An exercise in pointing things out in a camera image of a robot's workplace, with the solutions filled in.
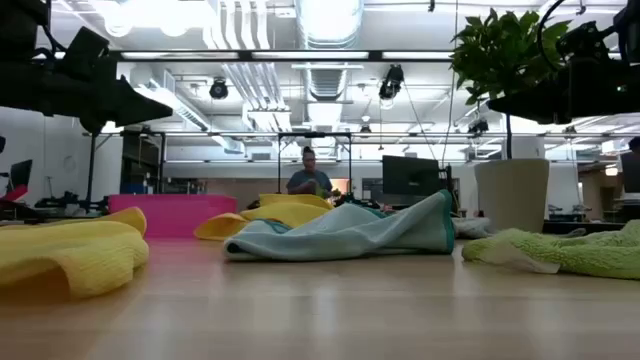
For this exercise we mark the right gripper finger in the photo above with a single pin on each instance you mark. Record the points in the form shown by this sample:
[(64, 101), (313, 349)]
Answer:
[(540, 107)]

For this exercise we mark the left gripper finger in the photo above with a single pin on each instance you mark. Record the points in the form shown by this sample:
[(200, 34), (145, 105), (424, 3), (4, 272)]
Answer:
[(135, 107)]

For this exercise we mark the yellow microfiber towel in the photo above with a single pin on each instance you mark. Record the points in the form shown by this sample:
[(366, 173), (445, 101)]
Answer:
[(290, 212), (65, 255)]

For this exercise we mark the light blue microfiber towel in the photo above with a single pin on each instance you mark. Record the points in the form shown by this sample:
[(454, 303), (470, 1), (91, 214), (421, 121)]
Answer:
[(350, 230)]

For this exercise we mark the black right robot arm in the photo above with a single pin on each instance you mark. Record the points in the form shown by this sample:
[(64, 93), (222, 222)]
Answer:
[(629, 25)]

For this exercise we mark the grey microfiber towel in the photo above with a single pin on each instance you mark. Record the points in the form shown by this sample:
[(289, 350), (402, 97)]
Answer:
[(472, 227)]

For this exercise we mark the green microfiber towel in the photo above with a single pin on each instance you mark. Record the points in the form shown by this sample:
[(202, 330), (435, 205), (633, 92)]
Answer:
[(575, 252)]

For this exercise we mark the black metal rack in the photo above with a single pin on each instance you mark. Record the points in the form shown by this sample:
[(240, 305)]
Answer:
[(91, 165)]

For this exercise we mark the black computer monitor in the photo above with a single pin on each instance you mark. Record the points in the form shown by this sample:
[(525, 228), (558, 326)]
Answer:
[(631, 172), (21, 175), (410, 175)]

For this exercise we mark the green potted tree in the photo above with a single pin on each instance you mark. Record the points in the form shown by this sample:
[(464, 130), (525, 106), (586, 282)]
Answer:
[(510, 195)]

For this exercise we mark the pink plastic bin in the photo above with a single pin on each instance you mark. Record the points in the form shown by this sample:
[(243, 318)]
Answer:
[(170, 215)]

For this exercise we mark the black overhead crossbar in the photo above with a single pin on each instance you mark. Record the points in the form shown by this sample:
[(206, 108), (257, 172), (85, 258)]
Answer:
[(250, 55)]

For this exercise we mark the white paper tag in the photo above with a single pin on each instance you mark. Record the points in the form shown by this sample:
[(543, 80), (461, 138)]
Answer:
[(515, 260)]

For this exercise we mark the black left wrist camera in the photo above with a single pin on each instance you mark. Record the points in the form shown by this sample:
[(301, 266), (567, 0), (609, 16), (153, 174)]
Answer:
[(85, 52)]

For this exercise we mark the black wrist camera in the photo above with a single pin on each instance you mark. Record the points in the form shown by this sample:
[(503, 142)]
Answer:
[(582, 42), (85, 52)]

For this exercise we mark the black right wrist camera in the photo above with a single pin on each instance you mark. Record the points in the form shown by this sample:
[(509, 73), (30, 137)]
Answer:
[(582, 42)]

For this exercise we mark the black hanging camera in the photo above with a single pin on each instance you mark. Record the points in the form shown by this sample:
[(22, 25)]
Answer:
[(391, 82), (218, 90)]

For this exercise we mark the black gantry frame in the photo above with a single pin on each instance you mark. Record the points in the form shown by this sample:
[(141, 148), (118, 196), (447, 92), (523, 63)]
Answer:
[(279, 165)]

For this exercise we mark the silver ventilation duct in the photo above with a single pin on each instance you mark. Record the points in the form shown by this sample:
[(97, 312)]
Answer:
[(327, 25)]

